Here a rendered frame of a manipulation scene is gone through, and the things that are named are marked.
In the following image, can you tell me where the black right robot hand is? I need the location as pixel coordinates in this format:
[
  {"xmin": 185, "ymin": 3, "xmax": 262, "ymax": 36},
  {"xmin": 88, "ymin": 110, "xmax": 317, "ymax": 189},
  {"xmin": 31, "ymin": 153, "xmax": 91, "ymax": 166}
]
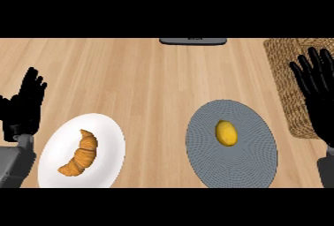
[{"xmin": 289, "ymin": 47, "xmax": 334, "ymax": 148}]

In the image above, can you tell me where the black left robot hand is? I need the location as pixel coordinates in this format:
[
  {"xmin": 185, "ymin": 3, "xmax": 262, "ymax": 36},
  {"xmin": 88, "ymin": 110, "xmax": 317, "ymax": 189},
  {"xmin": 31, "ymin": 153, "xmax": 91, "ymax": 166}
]
[{"xmin": 0, "ymin": 66, "xmax": 49, "ymax": 143}]

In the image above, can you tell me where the brown wicker basket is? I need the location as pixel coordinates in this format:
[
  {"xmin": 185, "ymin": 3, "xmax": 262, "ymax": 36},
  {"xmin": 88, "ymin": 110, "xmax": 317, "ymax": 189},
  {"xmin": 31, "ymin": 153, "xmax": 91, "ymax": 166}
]
[{"xmin": 262, "ymin": 38, "xmax": 334, "ymax": 139}]

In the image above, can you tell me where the yellow lemon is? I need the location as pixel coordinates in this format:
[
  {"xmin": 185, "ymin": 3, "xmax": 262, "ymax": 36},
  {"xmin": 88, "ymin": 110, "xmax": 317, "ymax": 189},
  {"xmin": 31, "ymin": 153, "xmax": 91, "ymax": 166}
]
[{"xmin": 215, "ymin": 119, "xmax": 240, "ymax": 147}]

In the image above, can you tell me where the grey round placemat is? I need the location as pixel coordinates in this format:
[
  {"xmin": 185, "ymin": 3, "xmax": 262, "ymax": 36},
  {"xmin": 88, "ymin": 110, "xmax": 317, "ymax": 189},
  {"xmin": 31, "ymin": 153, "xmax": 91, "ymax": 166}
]
[{"xmin": 185, "ymin": 99, "xmax": 280, "ymax": 189}]

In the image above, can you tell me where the white oval plate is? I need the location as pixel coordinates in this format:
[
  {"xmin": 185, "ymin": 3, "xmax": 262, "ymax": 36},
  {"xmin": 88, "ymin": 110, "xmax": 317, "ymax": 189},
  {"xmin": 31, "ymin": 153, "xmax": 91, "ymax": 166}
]
[{"xmin": 37, "ymin": 113, "xmax": 127, "ymax": 189}]

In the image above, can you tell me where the golden brown croissant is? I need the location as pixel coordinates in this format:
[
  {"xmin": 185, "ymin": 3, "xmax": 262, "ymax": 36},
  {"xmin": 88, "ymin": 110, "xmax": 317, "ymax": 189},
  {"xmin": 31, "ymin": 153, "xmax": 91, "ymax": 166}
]
[{"xmin": 58, "ymin": 129, "xmax": 99, "ymax": 177}]

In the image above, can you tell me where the dark grey appliance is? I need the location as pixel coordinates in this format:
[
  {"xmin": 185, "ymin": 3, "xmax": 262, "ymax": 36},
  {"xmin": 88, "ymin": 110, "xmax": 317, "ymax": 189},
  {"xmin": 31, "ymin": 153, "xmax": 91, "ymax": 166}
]
[{"xmin": 159, "ymin": 38, "xmax": 228, "ymax": 46}]

